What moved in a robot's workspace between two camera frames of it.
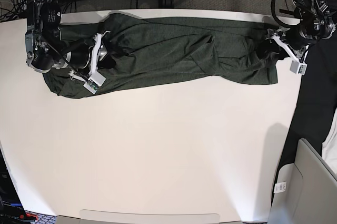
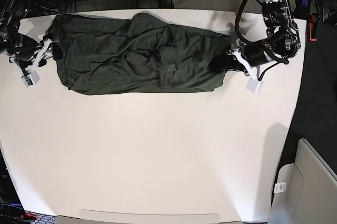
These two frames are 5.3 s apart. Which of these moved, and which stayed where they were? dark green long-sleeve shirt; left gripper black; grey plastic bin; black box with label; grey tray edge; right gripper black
Moved: left gripper black; dark green long-sleeve shirt; right gripper black
Stayed: grey plastic bin; grey tray edge; black box with label
